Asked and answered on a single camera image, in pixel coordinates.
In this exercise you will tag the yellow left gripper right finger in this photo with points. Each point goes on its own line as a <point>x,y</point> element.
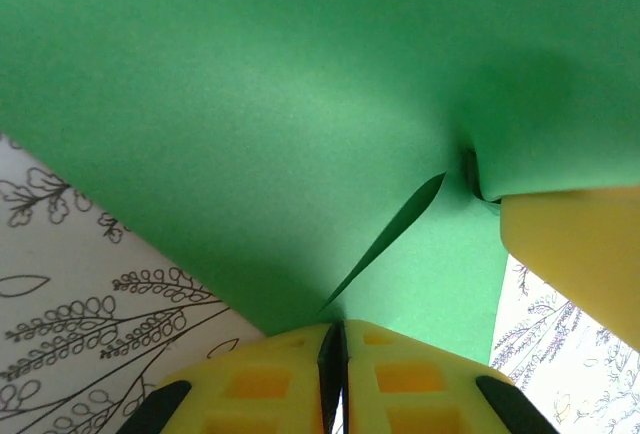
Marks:
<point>425,394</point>

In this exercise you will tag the green square paper sheet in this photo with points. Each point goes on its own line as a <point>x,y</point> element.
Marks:
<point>250,129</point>

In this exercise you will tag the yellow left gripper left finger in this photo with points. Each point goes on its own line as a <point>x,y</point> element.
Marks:
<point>250,394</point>

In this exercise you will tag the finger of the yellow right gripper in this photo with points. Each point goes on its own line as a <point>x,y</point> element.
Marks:
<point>590,254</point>

